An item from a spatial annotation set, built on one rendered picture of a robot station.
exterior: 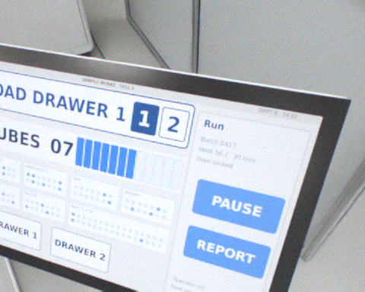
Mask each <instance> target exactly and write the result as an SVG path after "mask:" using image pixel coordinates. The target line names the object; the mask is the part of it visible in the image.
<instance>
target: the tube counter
mask: <svg viewBox="0 0 365 292"><path fill-rule="evenodd" d="M48 160H50V161H54V162H57V163H60V164H63V165H66V166H70V167H76V168H79V169H83V170H89V171H92V172H95V173H102V174H105V175H108V176H114V177H118V179H124V180H128V181H131V182H134V183H140V184H143V185H146V186H152V187H155V188H159V189H165V190H168V191H172V192H178V193H179V192H180V187H181V183H182V179H183V171H184V166H185V162H186V159H185V158H183V157H177V156H173V155H169V154H162V153H158V152H154V151H148V150H144V149H140V148H137V147H133V146H130V145H126V144H119V143H115V142H111V141H104V140H101V139H97V138H90V137H87V136H83V135H76V134H75V133H72V132H65V131H61V130H58V129H51V128H49V152H48Z"/></svg>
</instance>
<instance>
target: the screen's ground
mask: <svg viewBox="0 0 365 292"><path fill-rule="evenodd" d="M0 70H5V71H12V72H18V73H22V74H27V75H36V76H40V77H41V78H49V79H53V80H59V81H67V82H72V83H76V84H85V85H90V86H95V87H103V88H107V90H116V91H121V92H126V93H130V94H138V95H144V96H149V97H157V98H161V99H166V100H175V101H179V102H183V103H189V104H192V105H196V109H195V116H194V121H193V126H192V134H191V138H190V142H189V150H188V151H186V150H183V149H179V148H175V147H172V146H167V145H164V144H157V143H153V142H149V141H142V140H138V139H134V138H127V137H123V136H119V135H113V134H108V132H102V131H97V130H93V129H86V128H83V127H78V126H75V125H67V124H64V123H60V122H53V121H49V120H45V119H42V118H37V117H34V116H26V115H23V114H19V113H12V112H8V111H4V110H0V154H3V155H6V156H9V157H16V158H19V159H22V160H28V161H31V162H34V163H37V164H41V165H44V166H48V167H54V168H56V169H60V170H65V171H69V172H73V173H78V174H82V175H85V176H90V177H93V178H94V179H100V180H103V181H107V182H110V183H115V184H119V185H122V186H128V187H132V188H135V189H140V190H144V191H147V192H153V193H157V195H162V196H166V197H169V198H174V199H178V204H177V208H176V216H175V221H174V225H173V232H172V237H170V245H169V249H168V253H167V257H166V256H163V255H158V253H155V252H150V251H147V250H145V249H139V248H137V247H134V246H130V245H127V244H123V243H119V242H116V241H113V240H108V238H105V237H102V236H98V235H94V234H92V233H88V232H84V231H82V230H76V229H74V228H71V227H66V226H63V225H61V224H56V223H55V222H52V221H48V220H45V219H42V218H40V217H34V216H32V215H29V214H24V213H21V212H18V211H14V210H10V209H7V208H5V207H3V206H0V210H2V211H6V212H8V213H12V214H16V215H19V216H22V217H27V218H29V219H32V220H35V221H40V222H43V232H42V246H41V252H40V251H37V250H35V249H31V248H28V247H25V246H21V245H18V244H16V243H11V242H8V241H6V240H2V239H0V244H2V245H4V246H8V247H11V248H12V249H17V250H20V251H22V252H24V253H27V254H30V255H32V256H36V257H39V258H42V259H46V260H49V261H51V262H55V263H58V264H60V265H64V266H67V268H69V267H70V268H72V269H74V270H77V271H81V272H84V273H87V274H89V275H93V276H95V277H98V278H102V279H105V280H108V281H112V282H115V284H119V285H122V286H124V287H128V288H131V289H133V290H137V291H140V292H268V290H269V288H270V284H271V280H272V279H273V277H274V273H275V269H276V266H277V263H278V259H279V256H280V254H281V248H282V246H283V243H284V238H285V235H286V232H287V230H288V228H289V225H290V220H291V218H292V215H293V212H294V207H295V204H296V201H297V197H298V195H299V191H300V187H301V184H303V178H304V176H305V173H306V169H307V166H308V163H309V159H310V156H311V153H312V150H313V145H314V142H315V140H316V138H317V135H318V132H319V127H320V125H321V122H322V116H314V115H309V114H304V113H295V112H290V111H285V110H280V109H271V108H266V107H261V106H253V105H248V103H238V102H234V101H229V100H220V99H214V98H210V97H202V96H196V95H191V94H183V93H178V92H173V91H168V90H159V89H154V87H145V86H140V85H135V84H127V83H122V82H117V81H108V80H103V79H99V78H89V77H85V76H79V75H76V74H71V73H65V72H60V71H52V70H47V69H42V68H33V67H27V66H23V65H19V64H14V63H9V62H0ZM49 128H51V129H58V130H61V131H65V132H72V133H75V134H76V135H83V136H87V137H90V138H97V139H101V140H104V141H111V142H115V143H119V144H126V145H130V146H133V147H137V148H140V149H144V150H148V151H154V152H158V153H162V154H169V155H173V156H177V157H183V158H185V159H186V162H185V166H184V171H183V175H182V183H181V187H180V192H179V193H178V192H172V191H168V190H165V189H159V188H155V187H152V186H146V185H143V184H140V183H136V182H131V181H128V180H124V179H118V177H114V176H108V175H105V174H102V173H95V172H92V171H89V170H83V169H79V168H76V167H70V166H66V165H63V164H60V163H57V162H54V161H50V160H48V152H49ZM198 178H199V179H205V180H208V181H212V182H216V183H222V184H226V185H229V186H236V187H239V188H243V189H249V190H252V191H257V192H263V194H266V195H273V196H277V197H280V198H286V199H287V200H286V202H285V206H284V210H283V214H282V216H281V221H280V224H279V227H278V232H277V234H276V235H274V234H270V233H265V232H262V231H258V230H253V229H250V228H247V227H241V226H237V225H235V224H232V223H228V222H225V221H220V220H217V219H213V218H209V217H205V216H201V215H197V214H193V213H191V211H192V203H193V199H194V195H195V188H196V184H197V180H198ZM189 224H190V225H193V226H197V227H202V228H205V229H208V230H213V231H217V232H220V233H225V234H228V235H231V236H237V237H239V238H240V239H243V240H248V241H252V242H255V243H261V244H263V245H266V246H271V247H272V248H271V253H270V256H269V259H268V264H267V266H266V270H265V274H264V277H263V280H262V279H258V278H254V277H250V276H248V275H242V274H240V273H237V272H234V271H229V270H226V269H224V268H222V267H218V266H216V265H210V264H208V263H205V262H200V261H197V260H194V259H190V258H187V257H183V256H182V253H183V246H184V242H185V237H186V234H187V230H188V226H189ZM51 226H53V227H58V228H61V229H63V230H69V231H71V232H74V233H79V234H82V235H85V236H89V237H92V238H94V239H95V240H100V241H103V242H105V243H110V244H112V245H113V246H112V252H111V253H110V259H109V271H108V274H104V273H102V272H99V271H95V270H93V269H90V268H88V267H86V266H83V265H79V264H76V263H73V262H70V261H66V260H64V259H60V258H57V257H55V256H51V255H49V248H50V236H51Z"/></svg>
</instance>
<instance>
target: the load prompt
mask: <svg viewBox="0 0 365 292"><path fill-rule="evenodd" d="M195 109H196V105H192V104H189V103H183V102H179V101H175V100H166V99H161V98H157V97H149V96H144V95H138V94H130V93H126V92H121V91H116V90H107V88H103V87H95V86H90V85H85V84H76V83H72V82H67V81H59V80H53V79H49V78H41V77H40V76H36V75H27V74H22V73H18V72H12V71H5V70H0V110H4V111H8V112H12V113H19V114H23V115H26V116H34V117H37V118H42V119H45V120H49V121H53V122H60V123H64V124H67V125H75V126H78V127H83V128H86V129H93V130H97V131H102V132H108V134H113V135H119V136H123V137H127V138H134V139H138V140H142V141H149V142H153V143H157V144H164V145H167V146H172V147H175V148H179V149H183V150H186V151H188V150H189V142H190V138H191V134H192V126H193V121H194V116H195Z"/></svg>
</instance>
